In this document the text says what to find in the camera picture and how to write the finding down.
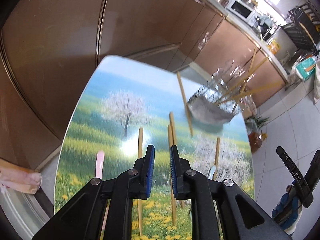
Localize pink ceramic spoon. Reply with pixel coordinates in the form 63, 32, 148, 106
95, 151, 105, 179

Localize blue gloved right hand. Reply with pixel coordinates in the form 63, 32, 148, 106
272, 185, 303, 237

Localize cooking oil bottle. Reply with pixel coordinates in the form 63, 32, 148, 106
248, 132, 267, 154

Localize white hanging bag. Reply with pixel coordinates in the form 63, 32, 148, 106
313, 58, 320, 104

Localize grey cloth under basket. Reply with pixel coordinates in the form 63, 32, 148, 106
187, 94, 237, 125

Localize teal hanging bag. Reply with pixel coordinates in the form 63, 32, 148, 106
295, 56, 316, 81

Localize yellow bottle on counter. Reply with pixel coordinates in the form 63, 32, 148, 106
267, 39, 280, 55

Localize white microwave oven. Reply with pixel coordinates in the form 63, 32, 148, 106
227, 0, 253, 21

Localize wire utensil holder basket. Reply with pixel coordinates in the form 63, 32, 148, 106
195, 59, 257, 118

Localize black wall storage rack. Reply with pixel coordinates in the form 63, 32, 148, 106
281, 3, 319, 54

